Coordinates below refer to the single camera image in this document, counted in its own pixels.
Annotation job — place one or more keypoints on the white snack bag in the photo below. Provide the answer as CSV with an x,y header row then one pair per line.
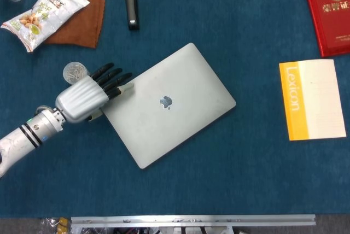
x,y
41,12

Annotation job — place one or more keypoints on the silver laptop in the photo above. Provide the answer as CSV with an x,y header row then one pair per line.
x,y
169,130

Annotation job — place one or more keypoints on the red certificate folder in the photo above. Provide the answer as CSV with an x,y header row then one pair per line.
x,y
333,20

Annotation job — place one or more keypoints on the clear jar of paper clips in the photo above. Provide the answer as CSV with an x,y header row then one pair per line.
x,y
72,71

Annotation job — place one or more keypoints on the brown folded cloth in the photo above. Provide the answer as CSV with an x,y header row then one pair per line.
x,y
82,26

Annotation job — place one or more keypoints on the aluminium frame rail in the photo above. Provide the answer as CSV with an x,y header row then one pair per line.
x,y
191,220

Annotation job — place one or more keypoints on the black stapler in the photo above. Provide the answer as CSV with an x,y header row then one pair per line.
x,y
131,7

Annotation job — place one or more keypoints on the blue felt table cover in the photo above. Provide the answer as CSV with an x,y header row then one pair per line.
x,y
218,184

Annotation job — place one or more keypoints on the yellow white Lexicon notebook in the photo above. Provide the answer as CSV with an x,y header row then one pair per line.
x,y
314,100

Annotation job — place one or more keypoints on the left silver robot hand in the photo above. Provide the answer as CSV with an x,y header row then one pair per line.
x,y
79,100

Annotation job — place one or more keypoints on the clear plastic bag of parts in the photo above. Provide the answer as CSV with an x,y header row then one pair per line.
x,y
54,225

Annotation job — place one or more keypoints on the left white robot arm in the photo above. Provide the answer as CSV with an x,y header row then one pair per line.
x,y
27,135

